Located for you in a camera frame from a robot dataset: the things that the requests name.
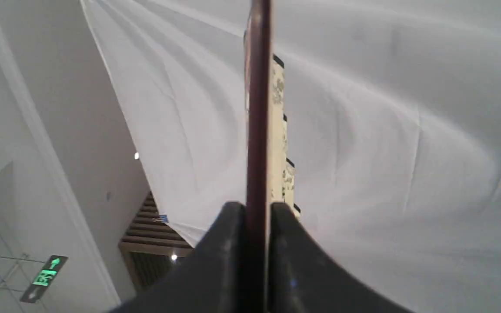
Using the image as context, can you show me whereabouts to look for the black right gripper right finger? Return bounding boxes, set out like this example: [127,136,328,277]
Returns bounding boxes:
[269,203,407,313]

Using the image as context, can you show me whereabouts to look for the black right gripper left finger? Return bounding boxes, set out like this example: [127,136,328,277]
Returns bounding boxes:
[113,202,245,313]

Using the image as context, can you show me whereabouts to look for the painted paper folding fan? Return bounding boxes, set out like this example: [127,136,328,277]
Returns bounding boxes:
[244,0,297,313]

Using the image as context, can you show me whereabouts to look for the green exit sign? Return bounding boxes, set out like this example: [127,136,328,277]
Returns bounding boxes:
[19,254,69,304]

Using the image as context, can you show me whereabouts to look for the white backdrop curtain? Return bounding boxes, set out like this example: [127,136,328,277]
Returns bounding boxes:
[81,0,501,313]

